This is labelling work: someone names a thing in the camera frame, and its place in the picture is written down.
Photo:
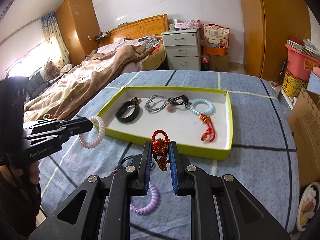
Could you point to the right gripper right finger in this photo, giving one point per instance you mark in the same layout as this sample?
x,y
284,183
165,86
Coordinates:
x,y
176,169

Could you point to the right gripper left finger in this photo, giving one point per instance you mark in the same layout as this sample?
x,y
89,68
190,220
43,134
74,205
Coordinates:
x,y
142,163

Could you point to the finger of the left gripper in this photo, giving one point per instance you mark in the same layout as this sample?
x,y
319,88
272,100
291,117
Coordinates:
x,y
75,129
74,123

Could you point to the person's left hand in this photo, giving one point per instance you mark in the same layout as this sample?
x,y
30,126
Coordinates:
x,y
34,173

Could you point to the black tie with charms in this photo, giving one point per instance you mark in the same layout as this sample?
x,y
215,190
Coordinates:
x,y
125,163

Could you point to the brown blanket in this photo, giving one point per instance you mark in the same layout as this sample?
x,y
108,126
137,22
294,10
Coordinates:
x,y
72,91

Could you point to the yellow-green cardboard tray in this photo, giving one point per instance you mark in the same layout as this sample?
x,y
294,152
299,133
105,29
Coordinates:
x,y
181,126

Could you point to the teddy bear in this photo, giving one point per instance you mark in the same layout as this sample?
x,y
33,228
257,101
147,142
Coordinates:
x,y
52,71

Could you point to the black tie with pink bead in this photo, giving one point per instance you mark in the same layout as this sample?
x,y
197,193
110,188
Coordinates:
x,y
181,100

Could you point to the floral curtain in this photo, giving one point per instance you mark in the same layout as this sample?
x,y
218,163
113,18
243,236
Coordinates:
x,y
59,53

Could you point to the blue patterned bed cover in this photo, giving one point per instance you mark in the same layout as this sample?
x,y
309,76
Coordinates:
x,y
263,155

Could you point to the tall wooden wardrobe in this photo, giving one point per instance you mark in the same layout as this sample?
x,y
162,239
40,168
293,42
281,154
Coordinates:
x,y
79,28

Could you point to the wooden headboard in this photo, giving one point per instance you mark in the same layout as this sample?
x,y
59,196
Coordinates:
x,y
154,25

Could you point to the white drawer nightstand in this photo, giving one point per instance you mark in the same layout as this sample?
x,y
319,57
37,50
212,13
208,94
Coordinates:
x,y
183,49

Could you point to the orange box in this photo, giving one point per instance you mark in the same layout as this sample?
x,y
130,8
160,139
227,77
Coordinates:
x,y
217,51

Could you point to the white trash bin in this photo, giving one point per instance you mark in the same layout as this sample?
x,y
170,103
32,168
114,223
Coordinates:
x,y
308,206

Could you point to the floral gift bag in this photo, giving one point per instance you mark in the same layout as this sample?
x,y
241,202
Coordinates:
x,y
214,34

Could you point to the yellow printed tin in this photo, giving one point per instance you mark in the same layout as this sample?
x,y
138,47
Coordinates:
x,y
292,85

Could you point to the pink items on nightstand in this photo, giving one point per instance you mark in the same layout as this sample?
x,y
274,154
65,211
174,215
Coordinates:
x,y
175,24

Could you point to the light blue storage box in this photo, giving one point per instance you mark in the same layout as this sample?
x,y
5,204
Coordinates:
x,y
314,81

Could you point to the pink plastic bin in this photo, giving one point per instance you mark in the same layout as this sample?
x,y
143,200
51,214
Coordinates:
x,y
299,64

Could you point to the wooden door panel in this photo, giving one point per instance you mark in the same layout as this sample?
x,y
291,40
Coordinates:
x,y
267,26

